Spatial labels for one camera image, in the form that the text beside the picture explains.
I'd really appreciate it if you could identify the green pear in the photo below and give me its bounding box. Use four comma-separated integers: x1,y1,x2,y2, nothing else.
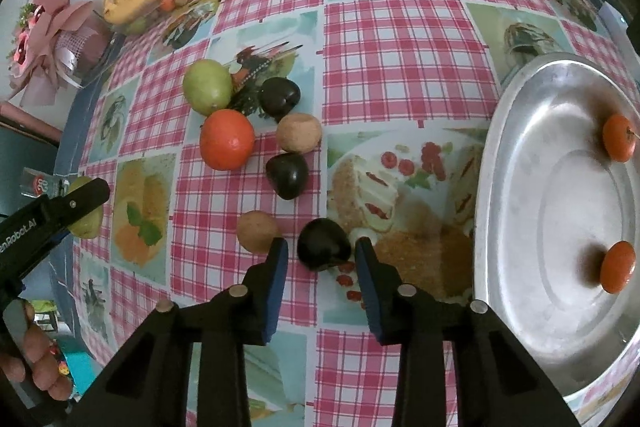
182,59,235,116

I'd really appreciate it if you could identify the pink plaid printed tablecloth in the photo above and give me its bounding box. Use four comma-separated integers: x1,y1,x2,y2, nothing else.
55,0,640,427

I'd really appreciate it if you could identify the small tangerine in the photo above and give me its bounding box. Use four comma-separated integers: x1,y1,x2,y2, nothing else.
600,241,637,295
602,114,637,163

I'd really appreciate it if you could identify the pink furniture edge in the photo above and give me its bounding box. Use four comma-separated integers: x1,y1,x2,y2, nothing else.
0,101,63,145

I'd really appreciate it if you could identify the brown round fruit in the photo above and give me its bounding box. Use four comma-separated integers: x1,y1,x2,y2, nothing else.
276,113,322,154
236,210,281,254

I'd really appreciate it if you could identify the round metal tray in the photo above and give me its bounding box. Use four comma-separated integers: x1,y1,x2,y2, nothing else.
472,52,640,400

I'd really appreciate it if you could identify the teal plastic object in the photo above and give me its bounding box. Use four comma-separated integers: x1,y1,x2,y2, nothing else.
50,337,93,395

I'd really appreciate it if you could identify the dark purple plum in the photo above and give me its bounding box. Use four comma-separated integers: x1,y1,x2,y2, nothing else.
257,77,302,118
265,152,310,200
296,217,352,272

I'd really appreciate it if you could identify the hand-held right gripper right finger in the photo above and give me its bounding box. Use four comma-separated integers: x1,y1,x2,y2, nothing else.
356,238,581,427

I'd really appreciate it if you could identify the large orange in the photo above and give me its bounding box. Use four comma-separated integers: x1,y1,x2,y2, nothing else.
199,109,256,171

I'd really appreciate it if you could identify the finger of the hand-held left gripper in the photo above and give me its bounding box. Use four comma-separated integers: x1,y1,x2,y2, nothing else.
42,178,111,228

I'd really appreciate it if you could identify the person's left hand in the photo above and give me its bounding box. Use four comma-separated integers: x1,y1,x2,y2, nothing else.
0,299,75,403

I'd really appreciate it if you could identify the small green fruit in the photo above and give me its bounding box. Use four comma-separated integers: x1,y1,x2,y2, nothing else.
67,177,105,240

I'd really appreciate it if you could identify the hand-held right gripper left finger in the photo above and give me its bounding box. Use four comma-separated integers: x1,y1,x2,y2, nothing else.
67,238,290,427

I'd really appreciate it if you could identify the pink flower bouquet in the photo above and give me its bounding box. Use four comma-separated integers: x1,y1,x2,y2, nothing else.
5,0,116,100

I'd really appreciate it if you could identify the clear bottle red label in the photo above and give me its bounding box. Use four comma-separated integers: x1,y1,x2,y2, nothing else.
20,168,68,198

